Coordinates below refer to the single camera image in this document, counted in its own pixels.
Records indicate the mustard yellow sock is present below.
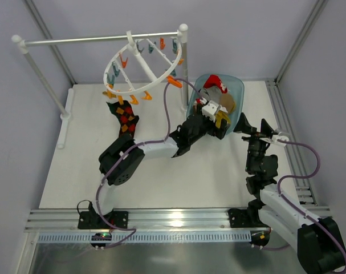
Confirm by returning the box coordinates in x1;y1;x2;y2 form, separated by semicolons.
215;111;231;129

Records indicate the blue plastic basin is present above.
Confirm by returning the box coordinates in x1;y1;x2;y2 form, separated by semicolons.
186;74;245;136

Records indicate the orange clothes peg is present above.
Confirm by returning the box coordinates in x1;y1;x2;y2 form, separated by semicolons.
142;91;152;100

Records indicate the white round clip hanger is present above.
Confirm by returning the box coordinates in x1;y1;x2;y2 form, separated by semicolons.
103;24;188;97

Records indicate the tan sock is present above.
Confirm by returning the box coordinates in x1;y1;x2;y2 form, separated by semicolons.
219;93;237;114

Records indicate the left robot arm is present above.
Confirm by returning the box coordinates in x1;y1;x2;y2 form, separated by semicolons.
93;113;231;216

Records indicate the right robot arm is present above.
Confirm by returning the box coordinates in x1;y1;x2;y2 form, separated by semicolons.
234;113;346;273

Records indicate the grey striped sock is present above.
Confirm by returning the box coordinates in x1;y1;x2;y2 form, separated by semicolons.
200;86;222;103

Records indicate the red white sock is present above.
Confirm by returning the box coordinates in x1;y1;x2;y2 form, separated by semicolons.
203;74;228;94

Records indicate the argyle black red sock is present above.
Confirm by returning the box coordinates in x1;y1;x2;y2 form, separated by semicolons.
107;100;140;138

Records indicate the green clothes peg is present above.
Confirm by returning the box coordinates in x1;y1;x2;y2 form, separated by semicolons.
106;73;115;86

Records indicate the white clothes rack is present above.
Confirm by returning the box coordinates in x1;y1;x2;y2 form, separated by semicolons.
11;35;190;149

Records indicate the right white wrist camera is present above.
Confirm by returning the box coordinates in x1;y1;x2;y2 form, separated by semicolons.
271;128;290;147

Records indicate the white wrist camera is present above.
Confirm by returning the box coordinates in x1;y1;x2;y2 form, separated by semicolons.
201;100;220;119
271;128;290;147

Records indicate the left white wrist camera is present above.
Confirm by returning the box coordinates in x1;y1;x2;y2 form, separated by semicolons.
201;100;220;119

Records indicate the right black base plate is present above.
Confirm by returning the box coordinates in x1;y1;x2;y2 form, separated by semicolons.
227;208;268;228

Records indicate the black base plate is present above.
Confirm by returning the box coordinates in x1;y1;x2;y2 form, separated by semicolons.
227;208;268;228
78;211;128;229

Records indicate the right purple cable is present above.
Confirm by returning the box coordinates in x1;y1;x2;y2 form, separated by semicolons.
251;139;346;272

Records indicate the purple cable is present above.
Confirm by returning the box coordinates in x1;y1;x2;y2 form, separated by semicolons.
95;78;207;252
251;139;346;272

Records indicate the slotted grey cable duct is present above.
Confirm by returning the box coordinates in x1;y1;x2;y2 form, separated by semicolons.
38;230;251;244

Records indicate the aluminium mounting rail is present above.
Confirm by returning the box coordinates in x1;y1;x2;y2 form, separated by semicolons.
25;208;268;232

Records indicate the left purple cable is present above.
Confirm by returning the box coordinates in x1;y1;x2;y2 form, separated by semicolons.
95;78;207;252

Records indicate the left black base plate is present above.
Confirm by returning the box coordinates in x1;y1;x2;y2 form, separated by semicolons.
78;211;128;229

